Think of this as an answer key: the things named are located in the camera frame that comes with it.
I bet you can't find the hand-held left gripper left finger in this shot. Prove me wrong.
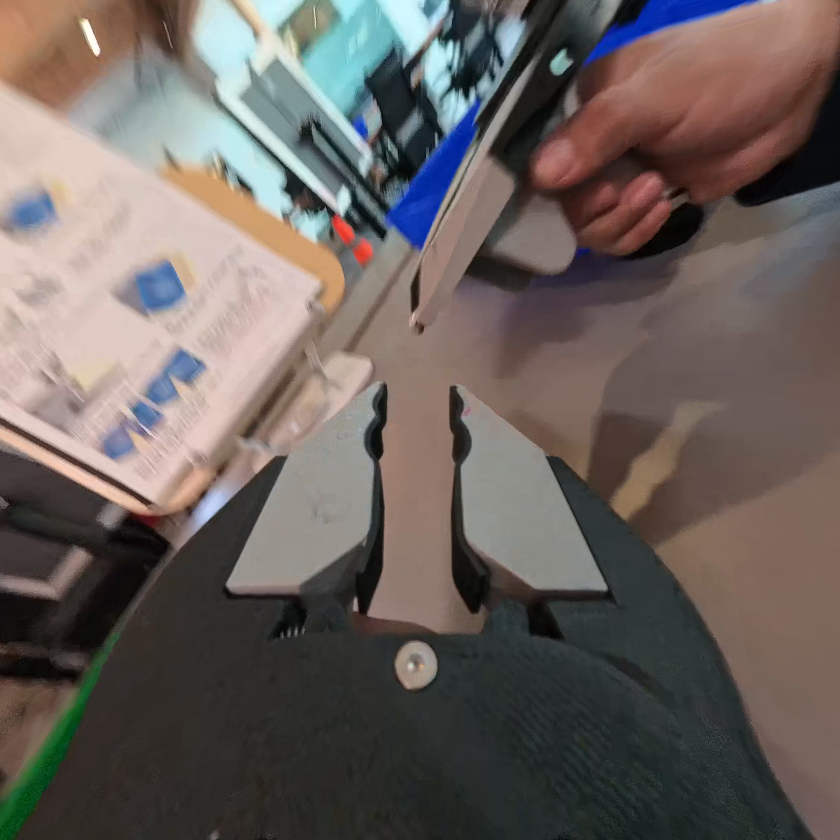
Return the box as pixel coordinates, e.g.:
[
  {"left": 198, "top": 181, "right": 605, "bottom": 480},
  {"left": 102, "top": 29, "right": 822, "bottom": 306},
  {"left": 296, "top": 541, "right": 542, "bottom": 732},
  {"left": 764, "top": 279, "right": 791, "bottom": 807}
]
[{"left": 225, "top": 382, "right": 388, "bottom": 614}]

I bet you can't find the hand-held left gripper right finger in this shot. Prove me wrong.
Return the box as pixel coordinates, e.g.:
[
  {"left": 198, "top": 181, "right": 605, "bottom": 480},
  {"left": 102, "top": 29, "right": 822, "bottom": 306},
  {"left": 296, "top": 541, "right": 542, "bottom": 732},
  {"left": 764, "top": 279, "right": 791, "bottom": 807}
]
[{"left": 449, "top": 385, "right": 610, "bottom": 614}]

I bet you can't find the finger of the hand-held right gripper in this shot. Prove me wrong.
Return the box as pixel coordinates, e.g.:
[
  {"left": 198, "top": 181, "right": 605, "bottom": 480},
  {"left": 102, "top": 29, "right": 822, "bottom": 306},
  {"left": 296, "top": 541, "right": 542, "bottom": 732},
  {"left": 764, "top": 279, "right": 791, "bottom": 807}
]
[{"left": 409, "top": 39, "right": 559, "bottom": 329}]

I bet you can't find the green plastic parts bin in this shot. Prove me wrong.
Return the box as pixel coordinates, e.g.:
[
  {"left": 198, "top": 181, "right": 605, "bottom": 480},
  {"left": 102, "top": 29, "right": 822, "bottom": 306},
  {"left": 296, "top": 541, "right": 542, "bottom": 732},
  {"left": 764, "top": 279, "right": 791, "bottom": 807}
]
[{"left": 0, "top": 626, "right": 127, "bottom": 840}]

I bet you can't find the person's right hand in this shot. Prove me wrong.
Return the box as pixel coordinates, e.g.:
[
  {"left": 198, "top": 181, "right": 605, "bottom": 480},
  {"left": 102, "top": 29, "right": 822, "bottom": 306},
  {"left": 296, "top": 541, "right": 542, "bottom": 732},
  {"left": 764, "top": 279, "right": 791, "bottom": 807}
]
[{"left": 530, "top": 0, "right": 840, "bottom": 257}]

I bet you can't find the black office chair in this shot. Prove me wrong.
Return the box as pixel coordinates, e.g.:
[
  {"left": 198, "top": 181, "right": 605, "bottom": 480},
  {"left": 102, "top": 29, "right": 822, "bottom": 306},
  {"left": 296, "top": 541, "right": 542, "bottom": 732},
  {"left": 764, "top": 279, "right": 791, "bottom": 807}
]
[{"left": 363, "top": 47, "right": 442, "bottom": 173}]

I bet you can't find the wooden board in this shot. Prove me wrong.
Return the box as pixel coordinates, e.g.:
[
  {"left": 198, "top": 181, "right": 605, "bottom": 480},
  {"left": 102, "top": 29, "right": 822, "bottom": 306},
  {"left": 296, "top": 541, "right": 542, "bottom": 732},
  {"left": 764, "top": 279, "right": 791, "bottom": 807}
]
[{"left": 161, "top": 163, "right": 347, "bottom": 317}]

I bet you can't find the white printed sign board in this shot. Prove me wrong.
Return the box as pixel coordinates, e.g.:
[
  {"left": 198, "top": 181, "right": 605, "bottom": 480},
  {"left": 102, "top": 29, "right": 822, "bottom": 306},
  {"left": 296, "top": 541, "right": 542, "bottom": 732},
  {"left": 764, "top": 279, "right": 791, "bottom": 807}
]
[{"left": 0, "top": 84, "right": 326, "bottom": 516}]

